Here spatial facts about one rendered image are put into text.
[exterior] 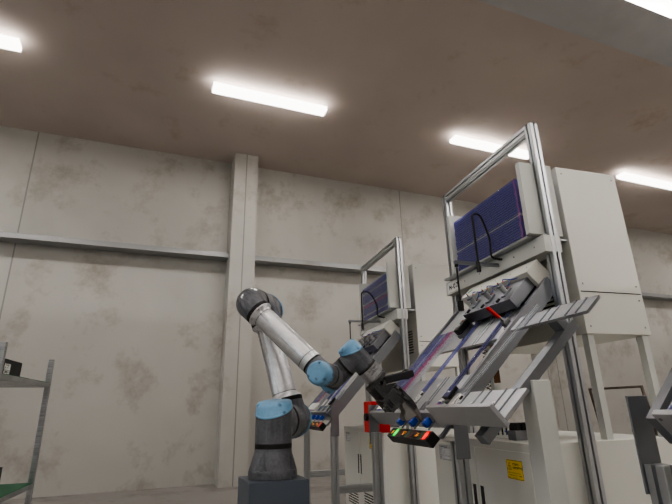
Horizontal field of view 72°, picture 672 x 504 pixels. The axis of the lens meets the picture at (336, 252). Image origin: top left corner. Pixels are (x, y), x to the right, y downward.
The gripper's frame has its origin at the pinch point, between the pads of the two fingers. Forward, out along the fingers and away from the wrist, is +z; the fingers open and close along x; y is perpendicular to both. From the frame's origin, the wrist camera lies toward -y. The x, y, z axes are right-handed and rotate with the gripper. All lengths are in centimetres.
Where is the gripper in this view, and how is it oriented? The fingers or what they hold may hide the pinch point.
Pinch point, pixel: (419, 415)
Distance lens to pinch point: 172.2
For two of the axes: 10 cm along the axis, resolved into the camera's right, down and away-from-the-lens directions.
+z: 6.9, 7.3, -0.4
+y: -6.7, 6.1, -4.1
